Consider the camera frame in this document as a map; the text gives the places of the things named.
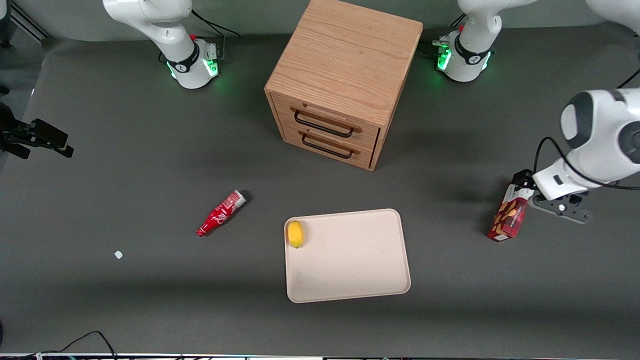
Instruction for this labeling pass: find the red cookie box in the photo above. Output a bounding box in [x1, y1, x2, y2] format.
[487, 183, 531, 243]

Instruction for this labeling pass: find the beige plastic tray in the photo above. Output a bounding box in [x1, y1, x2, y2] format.
[283, 208, 412, 304]

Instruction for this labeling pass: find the wooden drawer cabinet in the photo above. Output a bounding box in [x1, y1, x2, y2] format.
[264, 0, 425, 172]

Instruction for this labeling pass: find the yellow lemon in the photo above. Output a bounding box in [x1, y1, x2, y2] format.
[287, 220, 305, 249]

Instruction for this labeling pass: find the red cola bottle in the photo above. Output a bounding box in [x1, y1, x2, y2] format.
[195, 189, 248, 238]

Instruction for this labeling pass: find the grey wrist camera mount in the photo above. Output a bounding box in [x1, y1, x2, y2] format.
[529, 192, 594, 225]

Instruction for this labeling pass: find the wooden drawer with black handle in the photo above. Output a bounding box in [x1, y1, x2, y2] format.
[272, 93, 382, 152]
[280, 122, 376, 170]

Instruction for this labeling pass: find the black cable at right arm base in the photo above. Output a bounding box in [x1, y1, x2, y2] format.
[191, 9, 242, 39]

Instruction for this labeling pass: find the black cable at table edge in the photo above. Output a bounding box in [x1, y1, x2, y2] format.
[0, 330, 119, 360]

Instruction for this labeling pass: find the black camera on clamp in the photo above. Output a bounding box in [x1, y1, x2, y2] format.
[0, 102, 75, 160]

